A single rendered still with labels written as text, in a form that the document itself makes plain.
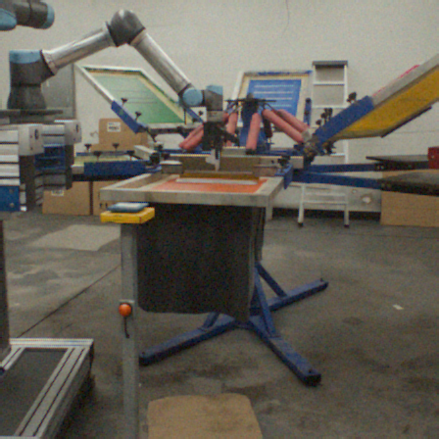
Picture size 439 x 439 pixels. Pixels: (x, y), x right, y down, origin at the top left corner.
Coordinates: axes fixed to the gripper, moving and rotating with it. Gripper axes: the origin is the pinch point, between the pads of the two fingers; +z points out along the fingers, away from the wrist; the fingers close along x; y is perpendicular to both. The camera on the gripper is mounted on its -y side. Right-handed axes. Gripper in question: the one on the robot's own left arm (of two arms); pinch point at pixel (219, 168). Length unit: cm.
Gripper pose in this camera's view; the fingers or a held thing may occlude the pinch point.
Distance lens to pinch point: 243.7
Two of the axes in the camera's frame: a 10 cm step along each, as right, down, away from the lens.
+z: 0.0, 9.9, 1.5
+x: -2.4, 1.5, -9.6
